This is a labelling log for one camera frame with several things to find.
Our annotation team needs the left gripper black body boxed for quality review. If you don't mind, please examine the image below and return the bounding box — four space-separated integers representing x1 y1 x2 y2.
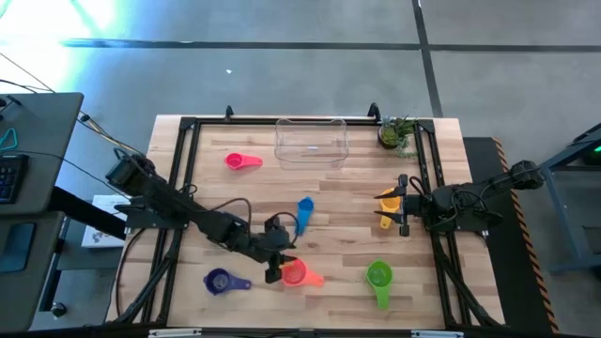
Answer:
252 218 298 272

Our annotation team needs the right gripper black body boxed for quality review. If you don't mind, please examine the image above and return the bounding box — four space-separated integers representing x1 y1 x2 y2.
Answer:
397 174 434 238

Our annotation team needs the yellow measuring cup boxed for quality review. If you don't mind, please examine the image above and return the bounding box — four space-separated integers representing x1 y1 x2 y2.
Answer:
378 187 403 231

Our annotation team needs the orange measuring cup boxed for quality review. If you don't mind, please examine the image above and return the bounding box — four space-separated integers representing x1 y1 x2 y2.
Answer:
280 257 326 289

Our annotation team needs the blue measuring cup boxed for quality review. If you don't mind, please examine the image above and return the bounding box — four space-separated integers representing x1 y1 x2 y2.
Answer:
294 195 316 237

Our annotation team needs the purple measuring cup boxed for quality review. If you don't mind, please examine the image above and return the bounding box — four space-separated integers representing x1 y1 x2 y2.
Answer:
202 267 253 297

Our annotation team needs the green measuring cup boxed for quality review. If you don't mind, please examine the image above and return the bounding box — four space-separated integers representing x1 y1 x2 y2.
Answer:
365 258 394 311

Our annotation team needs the red measuring cup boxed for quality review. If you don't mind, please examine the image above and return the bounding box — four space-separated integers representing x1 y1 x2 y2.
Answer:
223 152 265 172

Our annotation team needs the clear plastic basket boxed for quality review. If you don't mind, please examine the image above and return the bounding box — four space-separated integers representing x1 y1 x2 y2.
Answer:
273 117 350 171

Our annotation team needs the potted succulent plant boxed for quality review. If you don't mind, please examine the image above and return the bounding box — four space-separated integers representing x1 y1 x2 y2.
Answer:
377 114 420 160

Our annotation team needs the black hazard-striped floor mat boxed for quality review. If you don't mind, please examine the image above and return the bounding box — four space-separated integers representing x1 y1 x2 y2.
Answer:
461 136 561 335

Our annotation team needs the blue metal cart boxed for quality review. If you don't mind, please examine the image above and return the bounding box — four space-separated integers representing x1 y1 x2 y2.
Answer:
538 121 601 274

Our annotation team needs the white cardboard box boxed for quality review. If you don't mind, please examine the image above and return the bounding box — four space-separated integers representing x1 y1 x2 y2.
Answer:
81 193 131 250

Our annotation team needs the black desk support beam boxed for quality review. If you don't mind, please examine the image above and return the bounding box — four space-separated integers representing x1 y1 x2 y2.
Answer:
48 186 129 241

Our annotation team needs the dark gray side desk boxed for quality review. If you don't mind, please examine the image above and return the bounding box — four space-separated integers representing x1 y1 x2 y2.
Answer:
0 210 68 332

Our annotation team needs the gray desk top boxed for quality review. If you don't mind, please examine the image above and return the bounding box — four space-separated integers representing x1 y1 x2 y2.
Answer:
0 91 85 218

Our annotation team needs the dark blue mouse pad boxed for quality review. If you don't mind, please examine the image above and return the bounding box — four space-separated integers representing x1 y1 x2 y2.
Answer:
0 222 37 275

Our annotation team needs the black computer keyboard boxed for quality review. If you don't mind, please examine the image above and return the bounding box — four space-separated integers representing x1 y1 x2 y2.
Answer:
0 153 30 206

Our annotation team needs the teal triangular tool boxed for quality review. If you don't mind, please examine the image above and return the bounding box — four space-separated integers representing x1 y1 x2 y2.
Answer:
0 127 20 153

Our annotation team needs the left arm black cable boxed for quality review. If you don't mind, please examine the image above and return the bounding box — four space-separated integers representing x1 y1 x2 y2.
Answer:
205 196 301 249

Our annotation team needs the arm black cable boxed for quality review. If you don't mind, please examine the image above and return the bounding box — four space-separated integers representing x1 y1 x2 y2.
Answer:
205 196 301 249
407 175 492 224

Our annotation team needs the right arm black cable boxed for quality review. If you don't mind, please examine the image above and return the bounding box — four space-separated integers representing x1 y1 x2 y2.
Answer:
407 175 492 224

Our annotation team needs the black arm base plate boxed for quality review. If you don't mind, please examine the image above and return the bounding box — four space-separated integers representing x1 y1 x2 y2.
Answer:
448 210 504 234
114 203 190 232

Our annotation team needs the silver metal bracket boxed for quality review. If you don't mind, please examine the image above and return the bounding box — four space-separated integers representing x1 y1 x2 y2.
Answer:
148 328 203 338
411 330 464 338

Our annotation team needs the black aluminium table frame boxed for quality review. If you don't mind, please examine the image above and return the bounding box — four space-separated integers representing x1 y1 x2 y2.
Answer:
111 115 507 330

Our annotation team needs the yellow and black cable bundle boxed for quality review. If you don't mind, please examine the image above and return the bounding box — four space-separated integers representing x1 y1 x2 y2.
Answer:
76 109 145 157

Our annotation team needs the thin black floor cable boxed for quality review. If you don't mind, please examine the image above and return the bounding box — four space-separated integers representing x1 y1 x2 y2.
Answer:
0 50 56 94

